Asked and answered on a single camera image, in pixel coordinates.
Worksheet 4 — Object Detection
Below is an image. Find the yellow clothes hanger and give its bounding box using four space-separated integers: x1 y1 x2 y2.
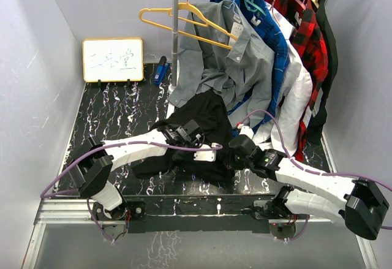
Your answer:
138 0 238 49

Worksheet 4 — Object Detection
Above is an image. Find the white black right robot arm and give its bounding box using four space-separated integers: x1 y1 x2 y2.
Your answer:
228 134 390 240

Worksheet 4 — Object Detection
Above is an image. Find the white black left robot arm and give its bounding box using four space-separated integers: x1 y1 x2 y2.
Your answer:
65 120 215 220

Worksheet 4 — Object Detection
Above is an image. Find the white shirt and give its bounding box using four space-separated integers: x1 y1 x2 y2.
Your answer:
254 3 312 156

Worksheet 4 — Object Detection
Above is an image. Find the grey shirt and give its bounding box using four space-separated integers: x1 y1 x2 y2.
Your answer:
168 0 276 127

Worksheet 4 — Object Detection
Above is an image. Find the blue plaid shirt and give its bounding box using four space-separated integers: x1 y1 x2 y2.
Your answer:
209 0 290 138

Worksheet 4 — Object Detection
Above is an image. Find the red black plaid shirt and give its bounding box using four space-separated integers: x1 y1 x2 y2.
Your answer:
265 0 328 162

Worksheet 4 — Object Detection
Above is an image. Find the pink hanger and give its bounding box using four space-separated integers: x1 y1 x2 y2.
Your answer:
269 0 289 28

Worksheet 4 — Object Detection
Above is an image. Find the blue stapler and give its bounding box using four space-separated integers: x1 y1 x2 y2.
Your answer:
154 56 170 85

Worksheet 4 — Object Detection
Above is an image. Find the black hanging jacket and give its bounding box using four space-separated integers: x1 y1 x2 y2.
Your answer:
281 0 339 145

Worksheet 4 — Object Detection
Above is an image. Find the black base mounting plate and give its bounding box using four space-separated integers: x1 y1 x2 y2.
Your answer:
91 194 310 236

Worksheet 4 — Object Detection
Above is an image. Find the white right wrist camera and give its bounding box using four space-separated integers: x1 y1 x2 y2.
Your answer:
236 123 254 140

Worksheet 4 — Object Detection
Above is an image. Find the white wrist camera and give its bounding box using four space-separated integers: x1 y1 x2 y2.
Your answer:
194 143 218 162
236 123 254 140

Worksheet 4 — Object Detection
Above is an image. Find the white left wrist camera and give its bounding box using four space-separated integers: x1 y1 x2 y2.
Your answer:
194 143 218 162

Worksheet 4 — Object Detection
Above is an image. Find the whiteboard with yellow frame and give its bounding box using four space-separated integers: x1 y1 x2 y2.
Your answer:
82 37 144 83

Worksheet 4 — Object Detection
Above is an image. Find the aluminium frame rail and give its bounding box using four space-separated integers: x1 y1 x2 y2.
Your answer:
23 200 378 268

